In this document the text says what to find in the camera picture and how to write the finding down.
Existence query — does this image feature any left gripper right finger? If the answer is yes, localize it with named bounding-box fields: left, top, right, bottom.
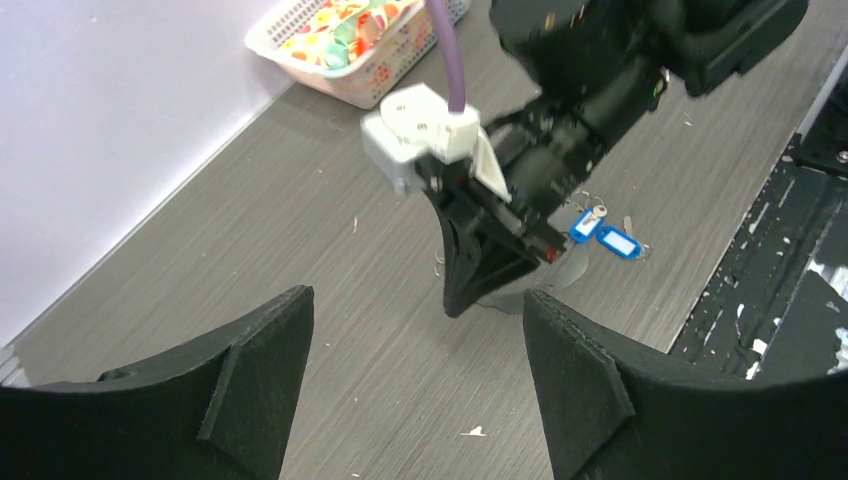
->
left=523, top=290, right=847, bottom=479

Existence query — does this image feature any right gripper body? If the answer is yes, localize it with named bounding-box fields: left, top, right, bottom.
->
left=413, top=99, right=656, bottom=265

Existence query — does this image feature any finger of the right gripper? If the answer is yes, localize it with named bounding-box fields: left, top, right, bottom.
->
left=424, top=189, right=540, bottom=318

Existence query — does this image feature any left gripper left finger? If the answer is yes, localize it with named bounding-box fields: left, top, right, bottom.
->
left=1, top=285, right=314, bottom=479

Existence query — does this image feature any blue key tag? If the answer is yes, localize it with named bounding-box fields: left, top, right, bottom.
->
left=569, top=205, right=607, bottom=244

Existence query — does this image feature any large metal keyring disc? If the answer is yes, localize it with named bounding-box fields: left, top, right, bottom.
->
left=433, top=192, right=607, bottom=316

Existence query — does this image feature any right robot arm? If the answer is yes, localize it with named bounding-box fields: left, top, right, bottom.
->
left=417, top=1, right=808, bottom=318

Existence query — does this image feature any white plastic basket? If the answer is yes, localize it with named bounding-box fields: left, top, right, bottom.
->
left=244, top=1, right=436, bottom=109

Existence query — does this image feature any floral patterned cloth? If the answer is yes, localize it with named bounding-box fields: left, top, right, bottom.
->
left=278, top=0, right=421, bottom=70

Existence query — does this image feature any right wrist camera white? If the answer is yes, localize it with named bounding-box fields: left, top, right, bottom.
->
left=360, top=83, right=512, bottom=203

